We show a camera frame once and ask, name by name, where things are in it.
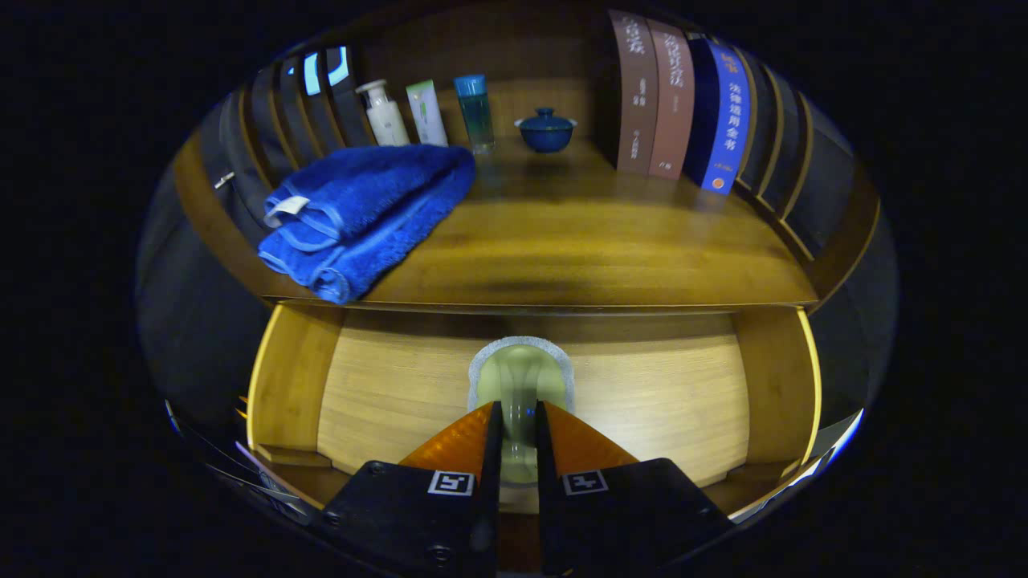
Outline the blue book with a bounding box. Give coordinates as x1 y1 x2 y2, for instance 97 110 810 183
700 40 752 196

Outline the white green tube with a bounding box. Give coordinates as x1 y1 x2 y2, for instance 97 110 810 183
406 79 449 147

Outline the folded blue towel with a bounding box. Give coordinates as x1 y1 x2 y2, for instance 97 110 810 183
257 144 477 306

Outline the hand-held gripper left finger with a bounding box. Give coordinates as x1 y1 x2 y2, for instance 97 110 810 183
309 400 504 578

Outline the reddish brown book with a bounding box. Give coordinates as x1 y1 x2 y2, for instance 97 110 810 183
647 19 696 181

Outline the blue lidded teacup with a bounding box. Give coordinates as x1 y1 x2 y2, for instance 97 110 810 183
514 108 578 154

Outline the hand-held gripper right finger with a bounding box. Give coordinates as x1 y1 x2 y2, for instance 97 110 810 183
536 400 736 578

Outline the brown wooden drawer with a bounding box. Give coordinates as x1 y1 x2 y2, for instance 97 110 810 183
245 303 824 575

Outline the white pump bottle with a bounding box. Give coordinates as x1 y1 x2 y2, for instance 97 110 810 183
356 79 410 148

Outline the dark brown book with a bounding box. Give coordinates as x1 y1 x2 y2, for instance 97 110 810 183
608 10 659 176

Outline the teal glass bottle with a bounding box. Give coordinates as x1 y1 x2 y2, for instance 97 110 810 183
453 75 496 155

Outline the brown wooden cabinet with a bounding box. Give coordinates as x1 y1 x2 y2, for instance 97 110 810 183
173 0 884 578

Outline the wooden countertop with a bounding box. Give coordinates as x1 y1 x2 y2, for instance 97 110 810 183
173 132 820 314

